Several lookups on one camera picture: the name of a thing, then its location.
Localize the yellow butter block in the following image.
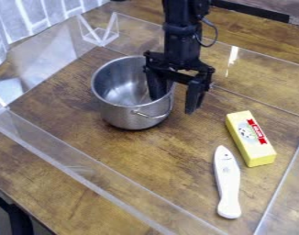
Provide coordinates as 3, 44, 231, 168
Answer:
226, 110, 276, 167

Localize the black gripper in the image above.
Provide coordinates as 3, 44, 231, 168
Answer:
143, 24, 215, 115

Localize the black bar at back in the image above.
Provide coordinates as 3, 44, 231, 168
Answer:
211, 0, 290, 23

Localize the white patterned curtain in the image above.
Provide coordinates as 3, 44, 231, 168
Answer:
0, 0, 111, 65

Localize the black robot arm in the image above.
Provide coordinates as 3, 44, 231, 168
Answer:
143, 0, 216, 114

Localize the stainless steel pot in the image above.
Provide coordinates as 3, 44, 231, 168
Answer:
91, 55, 175, 130

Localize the clear acrylic barrier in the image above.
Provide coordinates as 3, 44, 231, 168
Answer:
0, 10, 299, 235

